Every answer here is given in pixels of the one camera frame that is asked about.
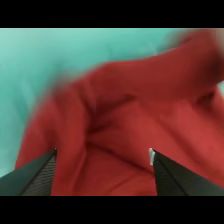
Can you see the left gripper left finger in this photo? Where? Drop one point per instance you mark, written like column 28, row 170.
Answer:
column 35, row 178

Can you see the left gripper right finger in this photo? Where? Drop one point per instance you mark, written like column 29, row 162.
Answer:
column 176, row 180

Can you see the red garment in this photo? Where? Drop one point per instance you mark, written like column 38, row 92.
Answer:
column 133, row 126

